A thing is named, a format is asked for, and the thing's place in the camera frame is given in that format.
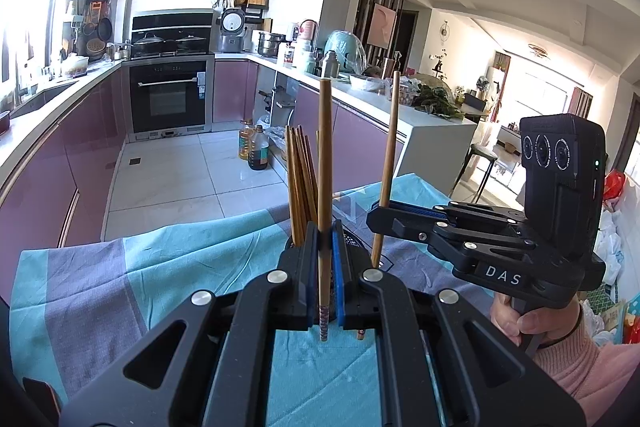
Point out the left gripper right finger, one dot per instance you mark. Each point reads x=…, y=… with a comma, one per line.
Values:
x=440, y=362

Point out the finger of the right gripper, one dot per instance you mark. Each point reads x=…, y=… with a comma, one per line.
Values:
x=425, y=231
x=425, y=209

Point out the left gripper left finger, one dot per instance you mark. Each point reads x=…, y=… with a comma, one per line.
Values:
x=208, y=363

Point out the bamboo chopstick red floral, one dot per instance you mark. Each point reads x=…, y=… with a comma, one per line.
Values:
x=300, y=188

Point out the bamboo chopstick red end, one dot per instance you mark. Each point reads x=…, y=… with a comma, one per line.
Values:
x=297, y=230

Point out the black mesh utensil cup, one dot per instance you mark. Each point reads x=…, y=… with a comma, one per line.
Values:
x=350, y=236

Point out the pink sleeve right forearm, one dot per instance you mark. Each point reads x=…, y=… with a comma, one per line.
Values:
x=604, y=381

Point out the person's right hand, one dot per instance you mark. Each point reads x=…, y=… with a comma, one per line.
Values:
x=549, y=324

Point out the green leafy vegetables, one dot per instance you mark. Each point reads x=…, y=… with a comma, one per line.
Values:
x=435, y=101

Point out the teal purple tablecloth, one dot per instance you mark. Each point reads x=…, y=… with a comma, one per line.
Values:
x=74, y=310

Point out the mint green air fryer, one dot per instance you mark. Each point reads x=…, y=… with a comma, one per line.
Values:
x=349, y=51

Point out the dark oil bottle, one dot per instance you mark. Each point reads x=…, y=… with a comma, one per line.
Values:
x=259, y=149

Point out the yellow cooking oil bottle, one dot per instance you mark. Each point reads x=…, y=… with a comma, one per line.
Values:
x=245, y=138

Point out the purple lower cabinets left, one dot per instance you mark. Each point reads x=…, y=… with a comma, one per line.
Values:
x=59, y=194

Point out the pink thermos kettle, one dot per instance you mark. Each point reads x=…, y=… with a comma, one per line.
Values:
x=307, y=30

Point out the steel stock pot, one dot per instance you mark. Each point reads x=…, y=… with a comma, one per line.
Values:
x=269, y=42

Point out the black built-in oven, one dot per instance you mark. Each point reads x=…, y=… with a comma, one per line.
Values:
x=170, y=96

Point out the white rice cooker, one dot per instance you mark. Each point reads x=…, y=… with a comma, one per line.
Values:
x=231, y=31

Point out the black range hood stove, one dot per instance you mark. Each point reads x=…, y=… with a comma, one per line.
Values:
x=170, y=33

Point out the black right camera box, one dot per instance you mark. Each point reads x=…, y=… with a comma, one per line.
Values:
x=564, y=159

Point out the pink wall picture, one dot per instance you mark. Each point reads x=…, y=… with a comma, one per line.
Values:
x=382, y=26

